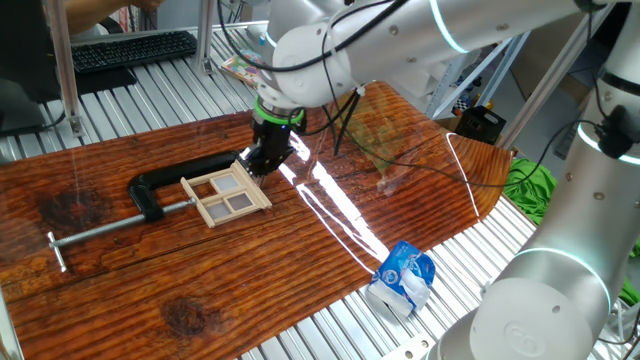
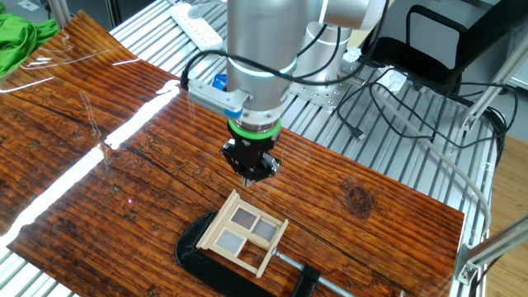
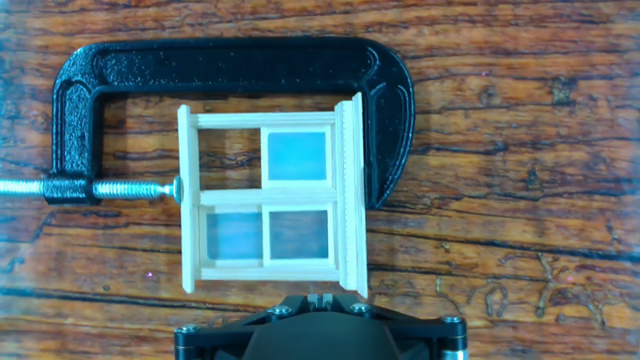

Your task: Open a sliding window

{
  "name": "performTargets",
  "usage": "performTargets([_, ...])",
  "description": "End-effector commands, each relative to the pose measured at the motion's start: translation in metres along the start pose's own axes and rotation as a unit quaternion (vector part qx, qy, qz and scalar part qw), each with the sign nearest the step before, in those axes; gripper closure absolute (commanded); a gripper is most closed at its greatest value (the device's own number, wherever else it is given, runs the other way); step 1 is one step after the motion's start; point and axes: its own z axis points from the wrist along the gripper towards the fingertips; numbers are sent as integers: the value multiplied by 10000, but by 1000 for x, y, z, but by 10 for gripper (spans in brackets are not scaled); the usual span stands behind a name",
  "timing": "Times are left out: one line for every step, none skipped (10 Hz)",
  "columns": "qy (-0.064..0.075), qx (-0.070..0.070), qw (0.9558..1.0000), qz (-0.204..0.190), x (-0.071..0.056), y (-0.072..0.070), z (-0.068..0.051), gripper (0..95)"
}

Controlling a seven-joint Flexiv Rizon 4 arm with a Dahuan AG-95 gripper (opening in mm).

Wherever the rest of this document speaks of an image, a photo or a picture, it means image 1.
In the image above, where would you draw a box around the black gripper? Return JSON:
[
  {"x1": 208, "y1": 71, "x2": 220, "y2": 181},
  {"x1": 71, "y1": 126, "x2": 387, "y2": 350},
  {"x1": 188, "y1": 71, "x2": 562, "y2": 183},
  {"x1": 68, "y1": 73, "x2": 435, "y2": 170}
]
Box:
[{"x1": 246, "y1": 118, "x2": 302, "y2": 189}]

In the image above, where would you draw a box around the small wooden sliding window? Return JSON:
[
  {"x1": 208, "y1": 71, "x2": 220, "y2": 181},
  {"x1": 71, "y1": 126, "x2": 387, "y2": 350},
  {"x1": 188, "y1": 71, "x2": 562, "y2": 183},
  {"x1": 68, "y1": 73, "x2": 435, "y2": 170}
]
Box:
[{"x1": 179, "y1": 159, "x2": 274, "y2": 230}]

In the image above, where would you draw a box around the person's bare forearm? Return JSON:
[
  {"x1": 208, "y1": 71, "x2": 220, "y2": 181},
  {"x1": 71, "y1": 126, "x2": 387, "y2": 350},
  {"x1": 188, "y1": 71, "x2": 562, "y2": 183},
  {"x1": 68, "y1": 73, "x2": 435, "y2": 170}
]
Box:
[{"x1": 64, "y1": 0, "x2": 139, "y2": 36}]

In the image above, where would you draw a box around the person's bare hand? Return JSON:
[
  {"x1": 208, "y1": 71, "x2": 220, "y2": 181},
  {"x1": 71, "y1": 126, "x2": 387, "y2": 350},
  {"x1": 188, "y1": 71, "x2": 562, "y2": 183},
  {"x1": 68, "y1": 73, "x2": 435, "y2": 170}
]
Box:
[{"x1": 130, "y1": 0, "x2": 165, "y2": 14}]

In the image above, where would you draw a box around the wood grain table mat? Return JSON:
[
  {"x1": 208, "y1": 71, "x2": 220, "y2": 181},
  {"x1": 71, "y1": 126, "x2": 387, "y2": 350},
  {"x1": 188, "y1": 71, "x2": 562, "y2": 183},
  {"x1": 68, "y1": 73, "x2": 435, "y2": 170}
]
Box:
[{"x1": 0, "y1": 80, "x2": 514, "y2": 360}]

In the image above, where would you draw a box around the colourful children's book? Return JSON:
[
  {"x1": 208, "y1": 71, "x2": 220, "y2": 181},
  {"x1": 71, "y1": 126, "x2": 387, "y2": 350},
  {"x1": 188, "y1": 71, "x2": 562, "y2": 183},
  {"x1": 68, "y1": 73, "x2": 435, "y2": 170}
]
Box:
[{"x1": 220, "y1": 48, "x2": 266, "y2": 89}]

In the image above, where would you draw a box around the black C-clamp with steel screw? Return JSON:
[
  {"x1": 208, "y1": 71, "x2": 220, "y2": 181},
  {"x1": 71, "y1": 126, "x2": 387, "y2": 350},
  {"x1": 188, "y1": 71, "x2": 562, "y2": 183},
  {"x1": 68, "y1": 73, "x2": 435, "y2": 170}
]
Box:
[{"x1": 46, "y1": 149, "x2": 263, "y2": 274}]

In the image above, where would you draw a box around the blue tissue pack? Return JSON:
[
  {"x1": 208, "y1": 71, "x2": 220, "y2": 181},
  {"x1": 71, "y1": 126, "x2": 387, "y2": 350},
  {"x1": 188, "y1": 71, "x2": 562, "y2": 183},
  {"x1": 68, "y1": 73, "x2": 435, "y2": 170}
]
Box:
[{"x1": 366, "y1": 239, "x2": 437, "y2": 318}]

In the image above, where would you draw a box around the black computer keyboard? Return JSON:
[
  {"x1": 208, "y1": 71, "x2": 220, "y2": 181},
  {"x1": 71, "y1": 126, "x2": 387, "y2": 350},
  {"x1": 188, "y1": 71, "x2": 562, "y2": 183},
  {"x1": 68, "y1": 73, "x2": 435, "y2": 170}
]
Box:
[{"x1": 69, "y1": 29, "x2": 199, "y2": 76}]

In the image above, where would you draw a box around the white metal shelf rack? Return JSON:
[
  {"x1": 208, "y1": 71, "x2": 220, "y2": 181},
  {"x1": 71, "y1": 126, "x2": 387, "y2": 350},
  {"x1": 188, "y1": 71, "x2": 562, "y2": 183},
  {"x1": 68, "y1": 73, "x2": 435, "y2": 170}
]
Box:
[{"x1": 424, "y1": 29, "x2": 531, "y2": 121}]

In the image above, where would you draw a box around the black plastic crate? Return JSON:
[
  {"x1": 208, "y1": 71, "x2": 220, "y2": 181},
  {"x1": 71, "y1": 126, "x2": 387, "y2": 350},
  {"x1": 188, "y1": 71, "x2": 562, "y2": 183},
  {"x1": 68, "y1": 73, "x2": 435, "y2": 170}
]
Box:
[{"x1": 453, "y1": 104, "x2": 508, "y2": 146}]

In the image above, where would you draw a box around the white perforated mounting plate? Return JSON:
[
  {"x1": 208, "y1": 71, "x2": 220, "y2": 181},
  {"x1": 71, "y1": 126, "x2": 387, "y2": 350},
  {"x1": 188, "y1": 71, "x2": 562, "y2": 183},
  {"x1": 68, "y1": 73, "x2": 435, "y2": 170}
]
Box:
[{"x1": 379, "y1": 332, "x2": 436, "y2": 360}]

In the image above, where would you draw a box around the black computer monitor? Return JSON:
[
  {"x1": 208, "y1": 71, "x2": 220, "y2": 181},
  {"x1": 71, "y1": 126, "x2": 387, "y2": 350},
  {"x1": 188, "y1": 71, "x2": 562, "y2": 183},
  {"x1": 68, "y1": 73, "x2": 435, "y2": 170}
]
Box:
[{"x1": 0, "y1": 0, "x2": 139, "y2": 137}]

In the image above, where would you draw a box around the green cloth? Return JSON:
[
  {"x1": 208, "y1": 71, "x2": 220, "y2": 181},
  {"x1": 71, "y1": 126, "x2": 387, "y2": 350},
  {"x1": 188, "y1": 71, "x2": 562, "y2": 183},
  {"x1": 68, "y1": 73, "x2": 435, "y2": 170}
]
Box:
[{"x1": 502, "y1": 157, "x2": 640, "y2": 307}]

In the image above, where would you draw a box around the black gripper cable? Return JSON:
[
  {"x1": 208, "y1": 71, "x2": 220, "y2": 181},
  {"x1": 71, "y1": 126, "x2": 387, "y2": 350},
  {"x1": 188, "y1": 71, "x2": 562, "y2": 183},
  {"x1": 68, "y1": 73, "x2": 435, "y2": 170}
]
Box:
[{"x1": 289, "y1": 89, "x2": 601, "y2": 190}]

